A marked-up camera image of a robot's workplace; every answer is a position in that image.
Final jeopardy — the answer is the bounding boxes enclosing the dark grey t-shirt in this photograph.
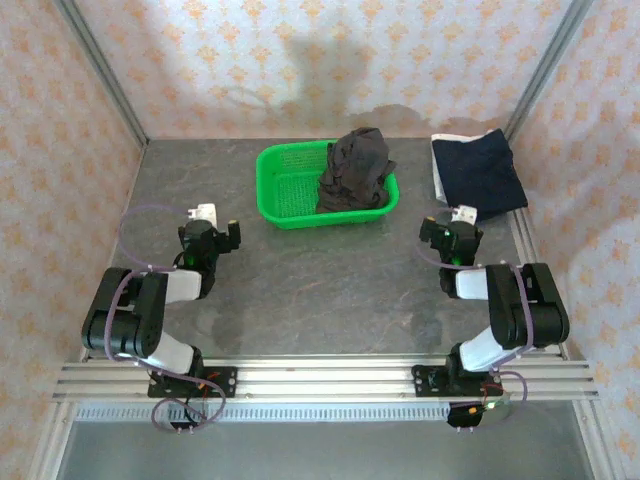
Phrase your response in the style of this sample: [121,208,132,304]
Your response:
[314,127,399,214]

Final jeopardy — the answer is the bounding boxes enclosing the folded navy t-shirt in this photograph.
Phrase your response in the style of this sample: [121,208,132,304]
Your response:
[432,128,530,221]

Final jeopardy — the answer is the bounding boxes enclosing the green plastic basket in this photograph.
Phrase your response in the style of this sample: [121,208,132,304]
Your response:
[255,139,401,231]

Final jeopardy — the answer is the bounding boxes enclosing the black controller board with led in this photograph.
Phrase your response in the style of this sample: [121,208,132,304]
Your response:
[447,398,512,432]

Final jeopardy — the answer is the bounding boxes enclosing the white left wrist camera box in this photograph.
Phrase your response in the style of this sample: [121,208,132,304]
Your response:
[187,202,219,226]

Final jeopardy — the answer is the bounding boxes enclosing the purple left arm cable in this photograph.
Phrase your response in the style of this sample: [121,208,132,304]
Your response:
[119,203,194,361]

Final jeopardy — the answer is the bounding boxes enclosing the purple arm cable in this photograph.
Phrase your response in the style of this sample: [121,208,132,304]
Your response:
[413,239,539,374]
[119,203,194,361]

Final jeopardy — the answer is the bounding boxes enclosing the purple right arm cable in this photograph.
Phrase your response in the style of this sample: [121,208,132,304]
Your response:
[413,239,539,374]

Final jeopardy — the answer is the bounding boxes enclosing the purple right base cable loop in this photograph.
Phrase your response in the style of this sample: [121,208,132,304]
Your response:
[479,368,531,431]

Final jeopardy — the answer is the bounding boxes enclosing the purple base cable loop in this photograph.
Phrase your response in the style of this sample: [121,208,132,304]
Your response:
[479,368,531,431]
[151,372,227,434]

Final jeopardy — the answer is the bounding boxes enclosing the aluminium frame rail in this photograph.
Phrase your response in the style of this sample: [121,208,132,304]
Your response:
[52,355,600,402]

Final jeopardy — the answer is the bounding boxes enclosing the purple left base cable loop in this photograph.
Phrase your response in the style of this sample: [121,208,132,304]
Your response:
[151,372,227,434]

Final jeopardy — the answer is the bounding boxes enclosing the grey slotted cable duct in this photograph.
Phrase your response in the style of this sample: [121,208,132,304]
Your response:
[74,403,451,424]

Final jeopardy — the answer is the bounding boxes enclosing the aluminium frame post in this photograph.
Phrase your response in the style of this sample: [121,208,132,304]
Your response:
[53,0,150,147]
[501,0,595,142]

